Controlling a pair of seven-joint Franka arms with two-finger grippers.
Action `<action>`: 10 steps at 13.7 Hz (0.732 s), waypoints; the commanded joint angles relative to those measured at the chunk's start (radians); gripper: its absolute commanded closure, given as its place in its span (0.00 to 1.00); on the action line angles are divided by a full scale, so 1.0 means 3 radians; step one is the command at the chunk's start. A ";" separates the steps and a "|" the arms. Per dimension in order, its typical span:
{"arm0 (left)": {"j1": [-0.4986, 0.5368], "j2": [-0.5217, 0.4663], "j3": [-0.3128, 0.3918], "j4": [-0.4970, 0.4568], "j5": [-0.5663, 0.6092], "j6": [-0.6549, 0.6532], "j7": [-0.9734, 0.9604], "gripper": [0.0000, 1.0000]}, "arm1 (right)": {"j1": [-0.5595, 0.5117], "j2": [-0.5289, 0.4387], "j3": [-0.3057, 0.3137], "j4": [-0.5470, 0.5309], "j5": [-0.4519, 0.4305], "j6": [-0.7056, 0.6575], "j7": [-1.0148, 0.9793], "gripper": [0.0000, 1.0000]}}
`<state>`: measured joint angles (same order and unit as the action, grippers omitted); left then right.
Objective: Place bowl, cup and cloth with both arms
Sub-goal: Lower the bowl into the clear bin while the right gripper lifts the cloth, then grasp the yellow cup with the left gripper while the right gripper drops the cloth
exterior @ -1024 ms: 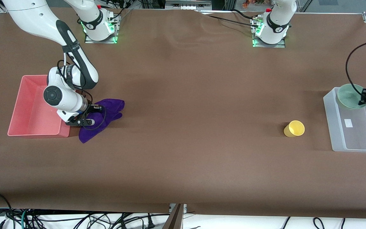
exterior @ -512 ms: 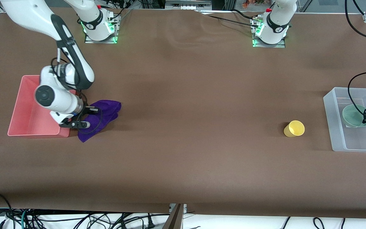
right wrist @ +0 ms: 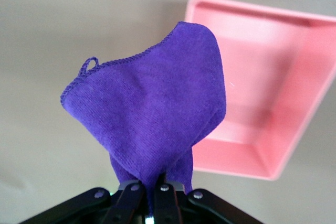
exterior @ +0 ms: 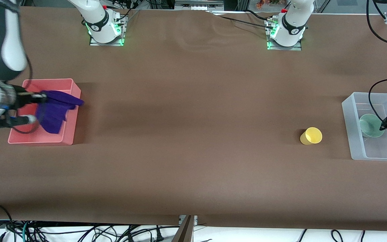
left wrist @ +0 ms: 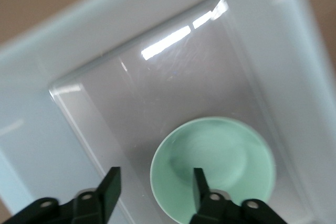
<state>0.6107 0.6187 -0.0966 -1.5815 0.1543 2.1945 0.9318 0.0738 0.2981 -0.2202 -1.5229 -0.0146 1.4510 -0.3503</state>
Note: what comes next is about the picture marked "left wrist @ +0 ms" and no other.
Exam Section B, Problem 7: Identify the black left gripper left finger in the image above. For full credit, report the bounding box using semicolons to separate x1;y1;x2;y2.
0;166;122;224

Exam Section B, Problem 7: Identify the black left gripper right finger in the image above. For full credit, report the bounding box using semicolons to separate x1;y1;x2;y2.
189;167;289;224

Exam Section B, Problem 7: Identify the translucent white plastic bin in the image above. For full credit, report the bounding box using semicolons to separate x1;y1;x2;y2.
0;0;336;224

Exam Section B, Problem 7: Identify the green plastic cup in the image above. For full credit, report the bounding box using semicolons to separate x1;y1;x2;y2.
150;116;276;224

